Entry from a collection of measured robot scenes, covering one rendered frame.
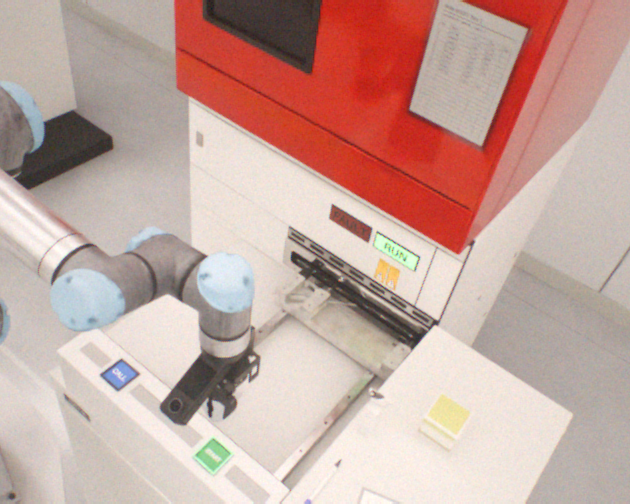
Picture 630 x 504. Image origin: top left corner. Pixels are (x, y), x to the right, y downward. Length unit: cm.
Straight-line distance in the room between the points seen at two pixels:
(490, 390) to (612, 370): 162
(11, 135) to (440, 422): 90
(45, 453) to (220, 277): 73
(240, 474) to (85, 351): 42
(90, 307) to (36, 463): 71
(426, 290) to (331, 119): 45
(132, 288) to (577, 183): 235
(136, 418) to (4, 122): 59
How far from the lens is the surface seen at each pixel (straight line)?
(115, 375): 134
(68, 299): 79
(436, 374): 141
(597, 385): 293
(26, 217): 86
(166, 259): 86
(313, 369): 153
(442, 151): 119
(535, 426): 143
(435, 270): 140
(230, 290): 82
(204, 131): 170
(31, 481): 142
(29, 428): 148
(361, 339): 153
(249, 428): 143
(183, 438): 127
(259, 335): 153
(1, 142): 109
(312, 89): 131
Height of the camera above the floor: 207
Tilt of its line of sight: 45 degrees down
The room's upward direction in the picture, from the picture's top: 11 degrees clockwise
